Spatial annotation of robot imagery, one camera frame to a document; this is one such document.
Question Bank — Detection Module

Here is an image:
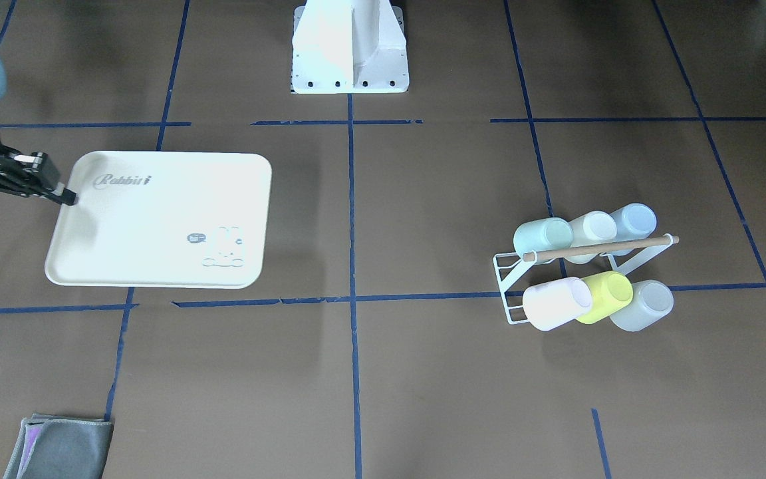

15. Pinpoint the wooden rack handle rod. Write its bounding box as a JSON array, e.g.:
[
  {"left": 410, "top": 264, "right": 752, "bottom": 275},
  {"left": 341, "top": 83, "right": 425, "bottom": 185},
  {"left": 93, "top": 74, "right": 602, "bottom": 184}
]
[{"left": 521, "top": 234, "right": 680, "bottom": 263}]

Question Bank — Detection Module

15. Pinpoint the grey folded cloth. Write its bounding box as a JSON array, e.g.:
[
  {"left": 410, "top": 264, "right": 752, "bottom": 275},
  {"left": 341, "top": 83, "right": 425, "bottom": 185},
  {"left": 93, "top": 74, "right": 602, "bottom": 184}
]
[{"left": 3, "top": 413, "right": 114, "bottom": 478}]

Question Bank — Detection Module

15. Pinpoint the yellow cup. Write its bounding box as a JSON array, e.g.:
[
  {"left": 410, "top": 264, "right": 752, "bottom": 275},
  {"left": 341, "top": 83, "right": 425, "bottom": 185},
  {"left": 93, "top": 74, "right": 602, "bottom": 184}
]
[{"left": 576, "top": 271, "right": 633, "bottom": 324}]

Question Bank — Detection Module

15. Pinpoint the white wire cup rack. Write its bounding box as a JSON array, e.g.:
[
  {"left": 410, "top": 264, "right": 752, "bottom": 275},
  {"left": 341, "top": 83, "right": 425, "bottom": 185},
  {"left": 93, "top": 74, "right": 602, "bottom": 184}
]
[{"left": 493, "top": 244, "right": 675, "bottom": 327}]

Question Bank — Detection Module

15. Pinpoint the pink cup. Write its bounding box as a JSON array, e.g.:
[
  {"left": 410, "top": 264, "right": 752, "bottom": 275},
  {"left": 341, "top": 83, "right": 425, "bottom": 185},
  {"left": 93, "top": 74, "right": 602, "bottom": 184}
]
[{"left": 523, "top": 277, "right": 594, "bottom": 331}]

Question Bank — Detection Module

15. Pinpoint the blue cup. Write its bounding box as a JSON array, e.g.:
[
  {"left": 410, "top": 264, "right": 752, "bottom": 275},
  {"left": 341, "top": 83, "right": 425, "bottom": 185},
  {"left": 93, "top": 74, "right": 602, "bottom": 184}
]
[{"left": 609, "top": 203, "right": 657, "bottom": 242}]

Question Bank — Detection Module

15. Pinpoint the cream rabbit tray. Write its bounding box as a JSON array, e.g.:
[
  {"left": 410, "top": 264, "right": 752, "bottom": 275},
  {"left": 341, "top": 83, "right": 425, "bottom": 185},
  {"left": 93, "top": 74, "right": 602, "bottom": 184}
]
[{"left": 45, "top": 151, "right": 273, "bottom": 289}]

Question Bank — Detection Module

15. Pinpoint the cream cup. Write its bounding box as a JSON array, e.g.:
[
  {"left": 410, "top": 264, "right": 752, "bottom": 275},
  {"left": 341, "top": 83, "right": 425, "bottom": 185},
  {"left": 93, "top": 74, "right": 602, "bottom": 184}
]
[{"left": 569, "top": 210, "right": 618, "bottom": 248}]

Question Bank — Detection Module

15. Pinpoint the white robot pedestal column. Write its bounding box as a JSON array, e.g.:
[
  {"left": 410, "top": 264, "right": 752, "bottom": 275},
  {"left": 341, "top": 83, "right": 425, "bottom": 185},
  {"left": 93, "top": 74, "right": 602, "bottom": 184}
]
[{"left": 290, "top": 1, "right": 410, "bottom": 94}]

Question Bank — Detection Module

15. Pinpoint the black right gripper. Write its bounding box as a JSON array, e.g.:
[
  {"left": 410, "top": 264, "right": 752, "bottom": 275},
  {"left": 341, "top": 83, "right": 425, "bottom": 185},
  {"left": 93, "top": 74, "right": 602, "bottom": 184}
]
[{"left": 0, "top": 152, "right": 77, "bottom": 206}]

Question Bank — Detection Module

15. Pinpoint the grey cup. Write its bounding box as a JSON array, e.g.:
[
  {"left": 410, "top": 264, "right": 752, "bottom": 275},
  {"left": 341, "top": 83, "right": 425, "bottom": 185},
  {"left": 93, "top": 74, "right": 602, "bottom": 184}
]
[{"left": 609, "top": 279, "right": 674, "bottom": 331}]

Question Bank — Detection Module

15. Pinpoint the green cup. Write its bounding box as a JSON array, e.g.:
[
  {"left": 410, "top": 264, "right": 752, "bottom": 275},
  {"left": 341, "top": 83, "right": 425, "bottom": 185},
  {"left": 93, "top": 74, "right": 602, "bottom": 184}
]
[{"left": 513, "top": 218, "right": 573, "bottom": 257}]

